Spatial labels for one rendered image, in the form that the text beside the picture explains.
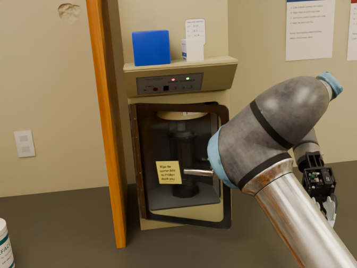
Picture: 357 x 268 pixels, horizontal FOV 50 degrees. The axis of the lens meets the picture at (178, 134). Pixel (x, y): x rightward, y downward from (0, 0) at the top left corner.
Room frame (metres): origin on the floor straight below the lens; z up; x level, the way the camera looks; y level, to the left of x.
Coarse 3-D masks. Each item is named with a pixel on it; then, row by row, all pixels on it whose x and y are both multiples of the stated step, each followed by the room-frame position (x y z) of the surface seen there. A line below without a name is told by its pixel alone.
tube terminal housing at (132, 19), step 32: (128, 0) 1.15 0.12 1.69; (160, 0) 1.16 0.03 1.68; (192, 0) 1.17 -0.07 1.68; (224, 0) 1.18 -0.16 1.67; (128, 32) 1.15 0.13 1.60; (224, 32) 1.18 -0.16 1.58; (160, 96) 1.16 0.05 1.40; (192, 96) 1.17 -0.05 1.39; (224, 96) 1.18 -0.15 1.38; (160, 224) 1.16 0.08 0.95
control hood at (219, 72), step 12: (180, 60) 1.13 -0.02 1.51; (204, 60) 1.09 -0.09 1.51; (216, 60) 1.08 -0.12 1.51; (228, 60) 1.07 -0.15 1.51; (132, 72) 1.04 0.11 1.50; (144, 72) 1.05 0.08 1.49; (156, 72) 1.05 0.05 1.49; (168, 72) 1.06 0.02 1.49; (180, 72) 1.07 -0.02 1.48; (192, 72) 1.07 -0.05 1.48; (204, 72) 1.08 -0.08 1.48; (216, 72) 1.09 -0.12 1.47; (228, 72) 1.09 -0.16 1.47; (132, 84) 1.08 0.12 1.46; (204, 84) 1.12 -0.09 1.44; (216, 84) 1.13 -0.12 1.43; (228, 84) 1.14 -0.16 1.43; (132, 96) 1.12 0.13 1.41
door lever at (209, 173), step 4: (188, 168) 1.03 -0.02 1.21; (212, 168) 1.03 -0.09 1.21; (184, 172) 1.03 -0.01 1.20; (188, 172) 1.02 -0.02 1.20; (192, 172) 1.02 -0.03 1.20; (196, 172) 1.01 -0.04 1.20; (200, 172) 1.01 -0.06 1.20; (204, 172) 1.00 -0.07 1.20; (208, 172) 1.00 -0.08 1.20; (212, 172) 1.00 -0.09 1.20
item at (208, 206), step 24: (144, 120) 1.12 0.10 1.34; (168, 120) 1.09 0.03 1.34; (192, 120) 1.07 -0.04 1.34; (216, 120) 1.04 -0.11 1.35; (144, 144) 1.12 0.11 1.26; (168, 144) 1.10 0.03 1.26; (192, 144) 1.07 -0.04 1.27; (144, 168) 1.13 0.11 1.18; (192, 168) 1.07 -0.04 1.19; (144, 192) 1.13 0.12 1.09; (168, 192) 1.10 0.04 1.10; (192, 192) 1.07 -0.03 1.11; (216, 192) 1.04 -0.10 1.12; (168, 216) 1.10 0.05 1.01; (192, 216) 1.07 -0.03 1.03; (216, 216) 1.04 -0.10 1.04
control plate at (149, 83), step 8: (144, 80) 1.07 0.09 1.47; (152, 80) 1.08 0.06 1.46; (160, 80) 1.08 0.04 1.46; (168, 80) 1.09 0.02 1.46; (176, 80) 1.09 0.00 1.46; (184, 80) 1.10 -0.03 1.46; (192, 80) 1.10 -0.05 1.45; (200, 80) 1.10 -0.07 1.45; (144, 88) 1.10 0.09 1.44; (152, 88) 1.10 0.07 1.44; (160, 88) 1.11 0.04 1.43; (176, 88) 1.12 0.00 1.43; (184, 88) 1.12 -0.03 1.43; (192, 88) 1.13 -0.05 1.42; (200, 88) 1.13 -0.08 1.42
